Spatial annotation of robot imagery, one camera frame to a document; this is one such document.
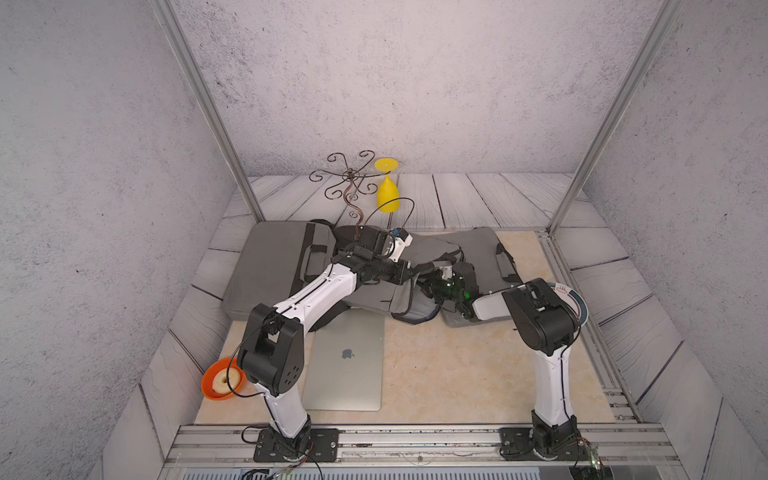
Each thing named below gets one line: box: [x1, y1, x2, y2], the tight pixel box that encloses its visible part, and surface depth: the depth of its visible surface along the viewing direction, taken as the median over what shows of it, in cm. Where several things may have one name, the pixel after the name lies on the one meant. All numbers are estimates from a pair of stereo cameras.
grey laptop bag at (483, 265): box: [343, 227, 522, 328], surface depth 88 cm
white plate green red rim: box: [547, 282, 589, 327], surface depth 101 cm
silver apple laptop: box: [302, 308, 385, 412], surface depth 91 cm
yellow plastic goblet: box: [374, 158, 399, 213], surface depth 96 cm
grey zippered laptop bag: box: [222, 221, 336, 321], surface depth 111 cm
